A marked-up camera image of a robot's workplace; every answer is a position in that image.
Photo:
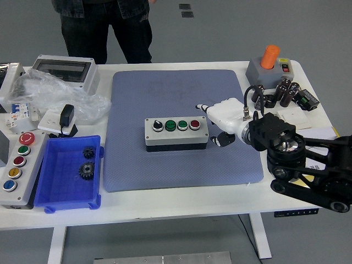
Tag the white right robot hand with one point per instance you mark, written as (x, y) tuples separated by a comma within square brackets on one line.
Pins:
[(228, 112)]

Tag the grey four-button control box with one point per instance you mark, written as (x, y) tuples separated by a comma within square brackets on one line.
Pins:
[(176, 137)]

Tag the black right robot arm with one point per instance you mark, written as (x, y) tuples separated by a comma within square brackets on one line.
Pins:
[(275, 132)]

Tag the grey five-button control box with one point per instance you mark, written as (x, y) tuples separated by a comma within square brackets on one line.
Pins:
[(28, 170)]

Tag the black capacitor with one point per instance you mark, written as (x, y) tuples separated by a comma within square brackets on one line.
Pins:
[(286, 98), (293, 86), (285, 82), (257, 93), (258, 105), (280, 93)]

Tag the grey block holder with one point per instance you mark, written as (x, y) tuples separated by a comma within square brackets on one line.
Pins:
[(264, 78)]

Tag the orange cylinder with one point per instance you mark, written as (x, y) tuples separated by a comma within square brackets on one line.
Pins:
[(269, 56)]

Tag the black module with green terminal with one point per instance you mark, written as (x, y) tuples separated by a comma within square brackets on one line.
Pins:
[(308, 99)]

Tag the blue-grey padded mat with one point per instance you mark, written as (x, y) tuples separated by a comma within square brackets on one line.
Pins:
[(165, 170)]

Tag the yellow and white cardboard box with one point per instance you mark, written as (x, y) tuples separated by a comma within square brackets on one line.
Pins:
[(316, 133)]

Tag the dark floor outlet plate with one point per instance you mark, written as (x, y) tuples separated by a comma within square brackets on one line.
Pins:
[(184, 6), (187, 14)]

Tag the black table control panel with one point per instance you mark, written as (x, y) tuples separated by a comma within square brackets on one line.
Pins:
[(297, 212)]

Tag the white table leg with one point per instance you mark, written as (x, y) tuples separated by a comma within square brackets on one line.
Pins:
[(57, 244), (261, 236)]

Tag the small black gear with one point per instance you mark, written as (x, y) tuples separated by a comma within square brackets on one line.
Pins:
[(88, 153)]

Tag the large black gear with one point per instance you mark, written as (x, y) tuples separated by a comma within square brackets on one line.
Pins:
[(82, 171)]

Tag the grey metal plate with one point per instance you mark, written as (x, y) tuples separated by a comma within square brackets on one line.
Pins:
[(165, 258)]

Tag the black power adapter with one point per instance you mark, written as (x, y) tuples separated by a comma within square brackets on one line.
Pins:
[(66, 114)]

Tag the person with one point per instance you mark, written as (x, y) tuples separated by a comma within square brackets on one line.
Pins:
[(82, 33)]

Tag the clear plastic bag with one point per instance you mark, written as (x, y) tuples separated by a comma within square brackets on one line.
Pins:
[(55, 90)]

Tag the blue plastic bin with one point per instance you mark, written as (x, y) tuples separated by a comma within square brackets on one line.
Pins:
[(60, 187)]

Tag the white circuit breaker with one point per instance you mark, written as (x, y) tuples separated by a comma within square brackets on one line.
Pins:
[(20, 110)]

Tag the white device with orange print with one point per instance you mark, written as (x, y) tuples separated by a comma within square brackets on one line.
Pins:
[(10, 122)]

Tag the white rectangular box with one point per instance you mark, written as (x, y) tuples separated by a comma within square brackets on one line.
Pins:
[(12, 77)]

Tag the grey switch with red button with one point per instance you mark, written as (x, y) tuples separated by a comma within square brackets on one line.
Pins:
[(286, 72)]

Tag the white wall switch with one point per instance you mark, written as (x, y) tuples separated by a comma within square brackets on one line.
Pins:
[(299, 115)]

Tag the grey enclosure with clear cover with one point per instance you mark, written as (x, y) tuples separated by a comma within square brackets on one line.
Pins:
[(90, 79)]

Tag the white wall socket plate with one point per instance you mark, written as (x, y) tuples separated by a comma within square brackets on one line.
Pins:
[(48, 121)]

